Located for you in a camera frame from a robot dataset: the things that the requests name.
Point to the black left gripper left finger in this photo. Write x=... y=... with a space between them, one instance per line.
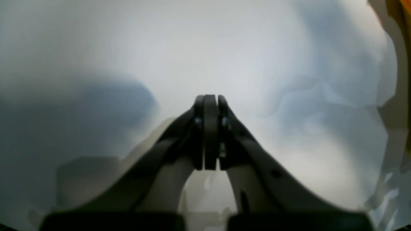
x=146 y=197

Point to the orange t-shirt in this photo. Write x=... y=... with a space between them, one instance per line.
x=400 y=10

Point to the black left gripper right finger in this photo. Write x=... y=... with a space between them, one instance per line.
x=267 y=196

